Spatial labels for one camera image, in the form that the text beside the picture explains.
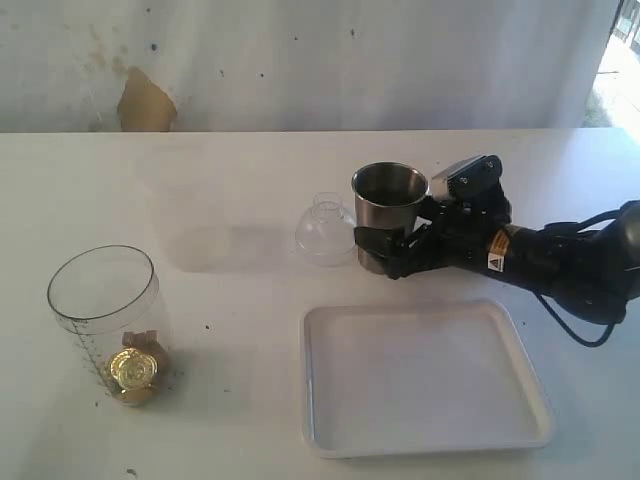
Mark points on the gold coin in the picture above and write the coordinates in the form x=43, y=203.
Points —
x=132, y=369

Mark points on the stainless steel cup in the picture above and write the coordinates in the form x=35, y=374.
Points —
x=387, y=196

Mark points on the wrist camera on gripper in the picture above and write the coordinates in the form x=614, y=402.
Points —
x=466, y=179

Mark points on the white rectangular tray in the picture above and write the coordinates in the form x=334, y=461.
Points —
x=419, y=379

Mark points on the clear plastic measuring cup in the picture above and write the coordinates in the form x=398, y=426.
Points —
x=99, y=294

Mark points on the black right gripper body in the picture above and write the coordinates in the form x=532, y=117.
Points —
x=461, y=236

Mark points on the clear plastic dome lid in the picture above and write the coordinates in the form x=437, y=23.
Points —
x=324, y=235

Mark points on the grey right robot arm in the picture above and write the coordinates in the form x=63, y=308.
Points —
x=589, y=268

